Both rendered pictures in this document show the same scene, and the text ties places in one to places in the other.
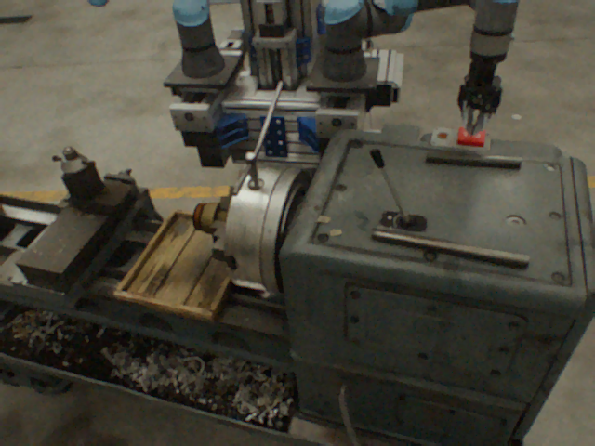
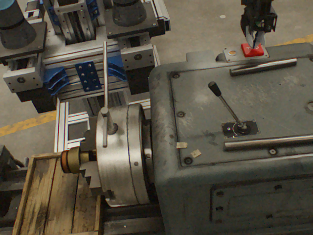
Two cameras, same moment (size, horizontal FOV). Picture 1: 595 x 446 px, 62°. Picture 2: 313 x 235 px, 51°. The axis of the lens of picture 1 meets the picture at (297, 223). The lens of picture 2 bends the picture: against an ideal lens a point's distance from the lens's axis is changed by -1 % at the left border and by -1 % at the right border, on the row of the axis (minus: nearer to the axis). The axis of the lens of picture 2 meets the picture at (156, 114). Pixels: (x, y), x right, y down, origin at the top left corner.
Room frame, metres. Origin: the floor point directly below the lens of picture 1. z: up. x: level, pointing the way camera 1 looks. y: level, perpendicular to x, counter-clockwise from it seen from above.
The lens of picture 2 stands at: (0.27, 0.14, 1.93)
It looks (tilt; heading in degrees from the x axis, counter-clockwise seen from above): 47 degrees down; 343
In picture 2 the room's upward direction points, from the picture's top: 10 degrees counter-clockwise
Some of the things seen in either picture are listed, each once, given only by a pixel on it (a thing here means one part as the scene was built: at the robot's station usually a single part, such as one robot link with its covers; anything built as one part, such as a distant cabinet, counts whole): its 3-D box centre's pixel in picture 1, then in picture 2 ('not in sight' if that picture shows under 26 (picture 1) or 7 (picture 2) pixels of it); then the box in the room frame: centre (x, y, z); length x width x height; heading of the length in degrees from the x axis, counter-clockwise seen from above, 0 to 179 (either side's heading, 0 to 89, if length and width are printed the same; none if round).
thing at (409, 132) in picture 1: (398, 137); (200, 61); (1.02, -0.27, 1.24); 0.09 x 0.08 x 0.03; 68
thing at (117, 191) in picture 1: (98, 198); not in sight; (1.21, 0.60, 0.99); 0.20 x 0.10 x 0.05; 68
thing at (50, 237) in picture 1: (84, 221); not in sight; (1.16, 0.65, 0.95); 0.43 x 0.17 x 0.05; 158
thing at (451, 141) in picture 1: (458, 147); (244, 58); (0.96, -0.41, 1.23); 0.13 x 0.08 x 0.05; 68
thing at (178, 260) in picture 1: (191, 260); (62, 193); (1.01, 0.32, 0.89); 0.36 x 0.30 x 0.04; 158
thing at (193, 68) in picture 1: (201, 54); (14, 29); (1.67, 0.27, 1.21); 0.15 x 0.15 x 0.10
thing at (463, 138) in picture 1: (470, 137); (252, 50); (0.96, -0.43, 1.26); 0.06 x 0.06 x 0.02; 68
